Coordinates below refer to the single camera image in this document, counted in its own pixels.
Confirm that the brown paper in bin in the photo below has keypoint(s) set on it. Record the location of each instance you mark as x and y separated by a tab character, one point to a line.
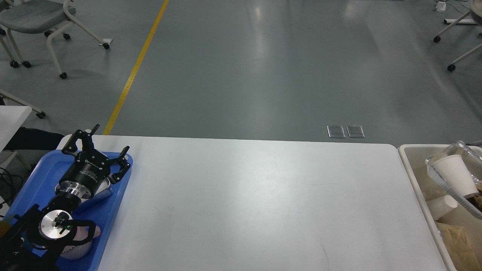
459	248

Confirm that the aluminium foil container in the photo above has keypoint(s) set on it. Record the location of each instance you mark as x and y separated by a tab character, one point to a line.
472	161

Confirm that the grey office chair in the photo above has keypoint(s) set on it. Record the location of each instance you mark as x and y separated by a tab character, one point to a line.
40	16

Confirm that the white side table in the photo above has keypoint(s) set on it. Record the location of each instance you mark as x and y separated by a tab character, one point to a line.
11	118

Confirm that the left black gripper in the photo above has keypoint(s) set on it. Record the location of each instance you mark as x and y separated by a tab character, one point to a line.
84	175

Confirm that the metal floor plate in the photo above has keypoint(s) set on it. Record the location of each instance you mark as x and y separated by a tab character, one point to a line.
355	131
336	131

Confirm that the metal floor plate right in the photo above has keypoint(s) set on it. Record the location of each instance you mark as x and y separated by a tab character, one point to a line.
355	131

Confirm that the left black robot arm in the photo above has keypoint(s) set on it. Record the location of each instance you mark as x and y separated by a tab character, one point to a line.
62	217

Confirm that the blue plastic tray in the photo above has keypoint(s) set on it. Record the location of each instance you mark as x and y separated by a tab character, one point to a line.
39	188

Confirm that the steel rectangular tray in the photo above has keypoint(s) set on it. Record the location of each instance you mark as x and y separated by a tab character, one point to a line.
88	199

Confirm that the metal floor plate left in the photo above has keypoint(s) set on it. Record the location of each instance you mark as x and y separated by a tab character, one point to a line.
336	131

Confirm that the white cup in bin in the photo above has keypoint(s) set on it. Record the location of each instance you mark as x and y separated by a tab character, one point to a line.
441	206

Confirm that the pink HOME mug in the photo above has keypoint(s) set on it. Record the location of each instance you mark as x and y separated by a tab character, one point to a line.
72	252

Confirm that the brown paper ball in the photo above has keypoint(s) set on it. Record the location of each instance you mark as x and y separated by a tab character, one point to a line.
477	199

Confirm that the person in dark trousers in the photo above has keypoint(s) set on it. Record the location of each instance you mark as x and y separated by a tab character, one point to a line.
34	139

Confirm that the white paper cup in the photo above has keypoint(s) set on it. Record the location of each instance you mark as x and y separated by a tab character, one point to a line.
452	168

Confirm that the beige plastic bin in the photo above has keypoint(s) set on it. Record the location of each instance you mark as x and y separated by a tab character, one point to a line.
413	157

